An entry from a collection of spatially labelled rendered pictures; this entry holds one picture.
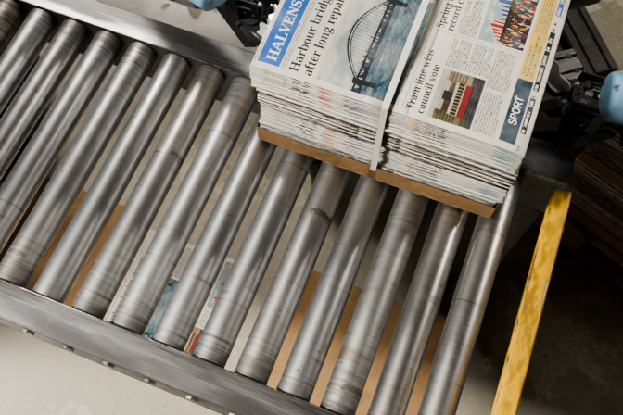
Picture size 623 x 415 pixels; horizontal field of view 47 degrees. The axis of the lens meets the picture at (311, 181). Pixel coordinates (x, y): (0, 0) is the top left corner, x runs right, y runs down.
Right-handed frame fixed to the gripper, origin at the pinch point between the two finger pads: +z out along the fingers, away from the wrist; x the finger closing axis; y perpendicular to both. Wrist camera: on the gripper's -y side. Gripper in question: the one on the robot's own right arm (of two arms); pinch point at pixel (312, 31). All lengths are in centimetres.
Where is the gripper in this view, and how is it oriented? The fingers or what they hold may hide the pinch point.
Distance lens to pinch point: 125.2
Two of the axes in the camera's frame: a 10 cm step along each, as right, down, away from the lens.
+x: 3.6, -8.5, 3.9
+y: 0.1, -4.1, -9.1
